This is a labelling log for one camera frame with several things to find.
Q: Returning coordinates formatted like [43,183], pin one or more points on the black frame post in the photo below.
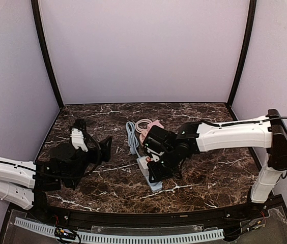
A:
[243,53]
[45,53]

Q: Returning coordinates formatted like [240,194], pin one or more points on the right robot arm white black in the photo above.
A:
[168,150]

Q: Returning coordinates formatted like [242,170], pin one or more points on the left black frame post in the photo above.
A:
[45,53]

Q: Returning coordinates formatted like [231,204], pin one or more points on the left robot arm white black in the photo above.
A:
[24,183]

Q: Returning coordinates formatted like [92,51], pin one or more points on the white cube socket adapter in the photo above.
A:
[143,164]

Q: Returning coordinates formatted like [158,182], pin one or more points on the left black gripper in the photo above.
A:
[97,153]

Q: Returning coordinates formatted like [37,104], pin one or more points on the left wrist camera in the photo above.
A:
[78,135]

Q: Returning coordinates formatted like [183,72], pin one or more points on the pink cube socket adapter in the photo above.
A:
[155,123]

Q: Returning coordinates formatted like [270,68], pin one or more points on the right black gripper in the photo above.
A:
[157,165]

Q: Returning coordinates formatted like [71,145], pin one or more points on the right black frame post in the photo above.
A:
[243,53]

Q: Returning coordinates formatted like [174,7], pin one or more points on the black front frame rail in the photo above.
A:
[224,217]

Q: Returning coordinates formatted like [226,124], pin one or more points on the blue power strip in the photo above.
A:
[155,187]

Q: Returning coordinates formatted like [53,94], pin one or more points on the white slotted cable duct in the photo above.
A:
[65,235]

